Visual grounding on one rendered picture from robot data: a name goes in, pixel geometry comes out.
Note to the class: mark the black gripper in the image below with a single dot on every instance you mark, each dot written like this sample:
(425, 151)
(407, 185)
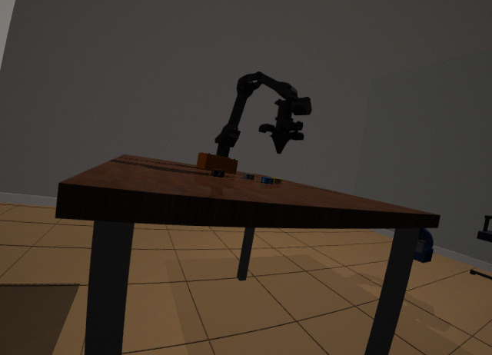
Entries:
(282, 135)

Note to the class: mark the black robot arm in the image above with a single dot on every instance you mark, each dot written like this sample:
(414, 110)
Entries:
(245, 87)

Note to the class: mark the blue block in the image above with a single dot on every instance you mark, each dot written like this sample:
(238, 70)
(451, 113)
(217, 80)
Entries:
(267, 180)

